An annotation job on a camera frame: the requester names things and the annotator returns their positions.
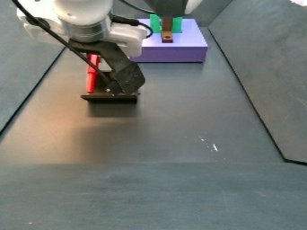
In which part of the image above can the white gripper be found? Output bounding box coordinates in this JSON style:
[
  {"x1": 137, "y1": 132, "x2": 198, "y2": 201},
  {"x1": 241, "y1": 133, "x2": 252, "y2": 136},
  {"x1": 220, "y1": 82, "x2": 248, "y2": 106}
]
[{"x1": 17, "y1": 0, "x2": 148, "y2": 57}]

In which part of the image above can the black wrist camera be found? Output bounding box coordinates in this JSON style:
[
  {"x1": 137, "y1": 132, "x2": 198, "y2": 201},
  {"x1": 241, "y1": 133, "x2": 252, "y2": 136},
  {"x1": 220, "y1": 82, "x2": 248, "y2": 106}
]
[{"x1": 68, "y1": 40, "x2": 145, "y2": 95}]

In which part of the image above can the green block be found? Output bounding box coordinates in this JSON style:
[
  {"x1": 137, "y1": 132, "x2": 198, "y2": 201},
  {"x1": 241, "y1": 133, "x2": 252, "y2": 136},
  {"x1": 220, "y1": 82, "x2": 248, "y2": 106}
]
[
  {"x1": 170, "y1": 17, "x2": 182, "y2": 33},
  {"x1": 149, "y1": 14, "x2": 161, "y2": 33}
]

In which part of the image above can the brown upright block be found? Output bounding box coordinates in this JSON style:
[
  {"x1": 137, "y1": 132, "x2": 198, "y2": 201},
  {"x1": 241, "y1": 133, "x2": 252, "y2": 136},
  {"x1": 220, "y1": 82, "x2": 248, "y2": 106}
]
[{"x1": 160, "y1": 17, "x2": 172, "y2": 43}]

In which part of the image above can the red hexagonal peg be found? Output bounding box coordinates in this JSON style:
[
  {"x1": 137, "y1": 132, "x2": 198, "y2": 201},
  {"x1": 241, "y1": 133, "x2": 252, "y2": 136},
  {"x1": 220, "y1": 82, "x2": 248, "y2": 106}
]
[{"x1": 86, "y1": 54, "x2": 100, "y2": 93}]

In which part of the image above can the purple base board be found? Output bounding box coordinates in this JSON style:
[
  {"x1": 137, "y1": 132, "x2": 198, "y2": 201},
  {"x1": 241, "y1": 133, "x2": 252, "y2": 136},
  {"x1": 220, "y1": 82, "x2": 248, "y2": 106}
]
[{"x1": 132, "y1": 19, "x2": 208, "y2": 63}]

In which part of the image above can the black cable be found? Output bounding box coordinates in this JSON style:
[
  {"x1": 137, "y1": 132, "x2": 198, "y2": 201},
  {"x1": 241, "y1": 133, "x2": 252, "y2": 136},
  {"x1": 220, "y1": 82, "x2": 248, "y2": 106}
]
[{"x1": 10, "y1": 0, "x2": 154, "y2": 88}]

